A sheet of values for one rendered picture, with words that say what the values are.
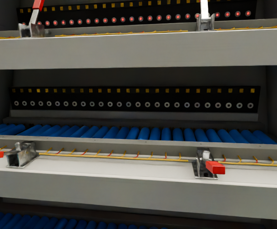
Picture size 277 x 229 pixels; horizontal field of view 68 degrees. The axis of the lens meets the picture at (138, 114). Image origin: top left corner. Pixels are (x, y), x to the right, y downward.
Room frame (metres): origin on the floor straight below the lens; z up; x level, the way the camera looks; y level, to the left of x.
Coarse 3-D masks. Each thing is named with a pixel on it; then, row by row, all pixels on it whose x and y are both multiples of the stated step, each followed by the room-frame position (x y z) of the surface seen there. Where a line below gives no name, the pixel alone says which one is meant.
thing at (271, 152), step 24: (0, 144) 0.35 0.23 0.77; (48, 144) 0.34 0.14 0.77; (72, 144) 0.33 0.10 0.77; (96, 144) 0.32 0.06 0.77; (120, 144) 0.32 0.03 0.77; (144, 144) 0.31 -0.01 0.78; (168, 144) 0.31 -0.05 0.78; (192, 144) 0.31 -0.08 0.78; (216, 144) 0.31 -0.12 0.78; (240, 144) 0.30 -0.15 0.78; (264, 144) 0.30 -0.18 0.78
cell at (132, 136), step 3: (132, 129) 0.39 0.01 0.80; (135, 129) 0.39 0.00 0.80; (138, 129) 0.40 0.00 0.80; (129, 132) 0.38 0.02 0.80; (132, 132) 0.37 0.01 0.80; (135, 132) 0.38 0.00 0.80; (138, 132) 0.39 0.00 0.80; (129, 135) 0.36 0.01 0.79; (132, 135) 0.36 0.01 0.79; (135, 135) 0.37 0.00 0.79; (126, 138) 0.35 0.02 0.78; (129, 138) 0.35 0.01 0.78; (132, 138) 0.35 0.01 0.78; (135, 138) 0.36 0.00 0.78
